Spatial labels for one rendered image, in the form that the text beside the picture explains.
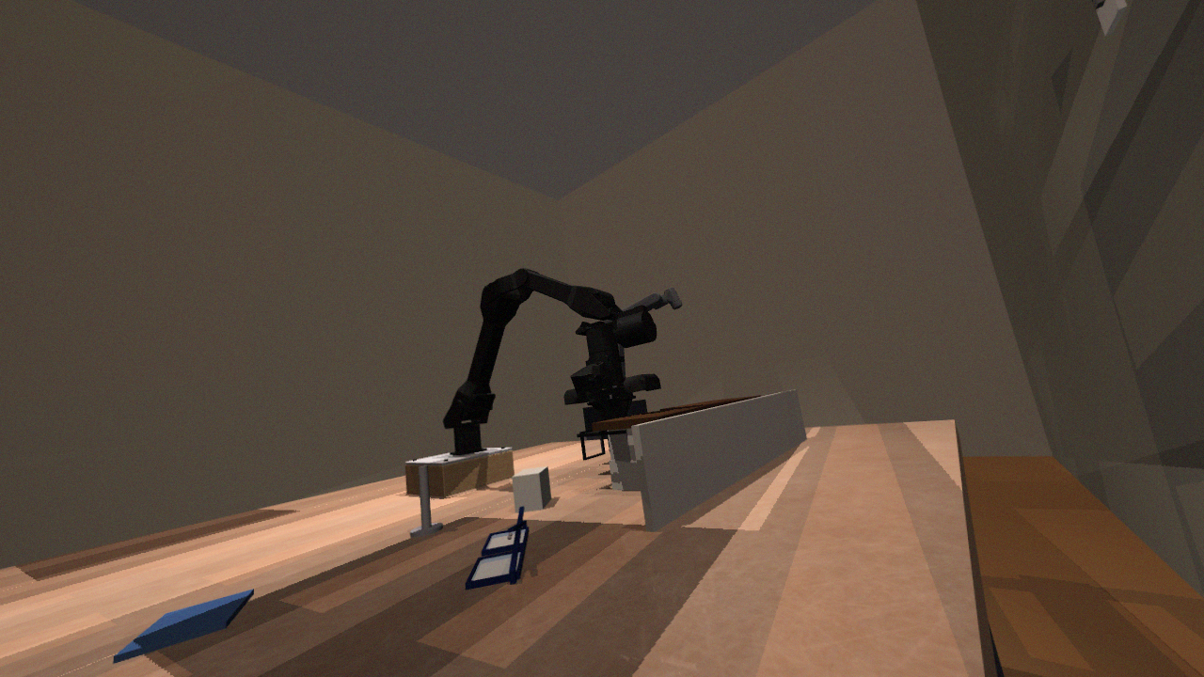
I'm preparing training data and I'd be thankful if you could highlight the blue flat plate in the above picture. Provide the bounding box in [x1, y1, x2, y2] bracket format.
[114, 589, 254, 663]

